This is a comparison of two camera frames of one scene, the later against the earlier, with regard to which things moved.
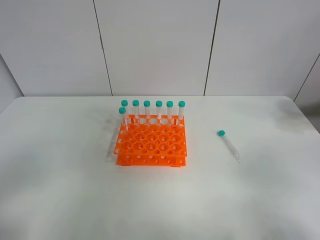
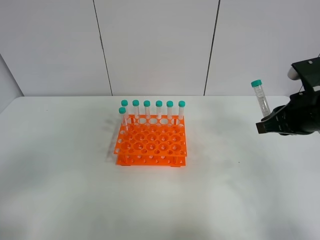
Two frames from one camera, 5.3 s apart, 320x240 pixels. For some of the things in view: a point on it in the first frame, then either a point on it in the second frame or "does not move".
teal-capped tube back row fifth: (169, 104) does not move
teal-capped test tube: (221, 133) -> (261, 97)
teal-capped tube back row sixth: (181, 105) does not move
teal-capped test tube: (122, 111) does not move
